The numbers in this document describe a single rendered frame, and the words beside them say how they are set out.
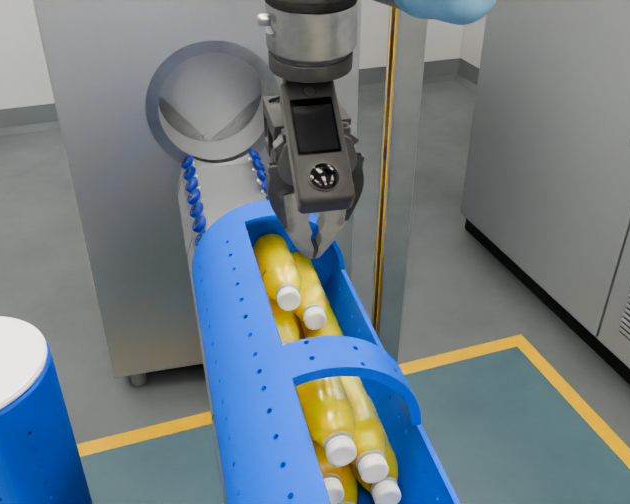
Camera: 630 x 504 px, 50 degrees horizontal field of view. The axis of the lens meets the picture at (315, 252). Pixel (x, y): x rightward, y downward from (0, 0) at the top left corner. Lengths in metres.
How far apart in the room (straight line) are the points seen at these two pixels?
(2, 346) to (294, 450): 0.68
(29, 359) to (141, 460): 1.23
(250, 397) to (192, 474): 1.50
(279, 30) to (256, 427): 0.49
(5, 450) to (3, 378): 0.12
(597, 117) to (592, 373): 0.98
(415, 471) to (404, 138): 0.72
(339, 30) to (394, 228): 1.03
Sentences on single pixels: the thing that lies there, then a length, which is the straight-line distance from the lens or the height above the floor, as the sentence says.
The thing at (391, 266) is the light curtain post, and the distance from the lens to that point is 1.60.
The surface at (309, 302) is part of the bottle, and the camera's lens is 1.19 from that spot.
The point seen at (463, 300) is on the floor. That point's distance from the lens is 3.12.
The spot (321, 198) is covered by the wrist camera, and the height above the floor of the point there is 1.57.
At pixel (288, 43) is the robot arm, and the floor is 1.67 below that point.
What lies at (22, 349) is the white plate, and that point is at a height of 1.04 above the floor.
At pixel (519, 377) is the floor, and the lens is 2.78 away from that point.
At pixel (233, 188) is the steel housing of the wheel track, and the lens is 1.97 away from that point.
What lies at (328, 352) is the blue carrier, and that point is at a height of 1.23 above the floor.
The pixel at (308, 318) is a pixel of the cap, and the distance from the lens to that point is 1.17.
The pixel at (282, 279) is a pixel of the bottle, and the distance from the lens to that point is 1.15.
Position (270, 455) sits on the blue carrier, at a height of 1.20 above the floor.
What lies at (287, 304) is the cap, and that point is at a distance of 1.14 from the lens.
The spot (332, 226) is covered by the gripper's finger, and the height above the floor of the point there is 1.49.
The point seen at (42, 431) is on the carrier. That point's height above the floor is 0.93.
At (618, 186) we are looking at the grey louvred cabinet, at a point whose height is 0.72.
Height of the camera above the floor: 1.82
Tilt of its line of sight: 33 degrees down
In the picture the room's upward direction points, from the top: straight up
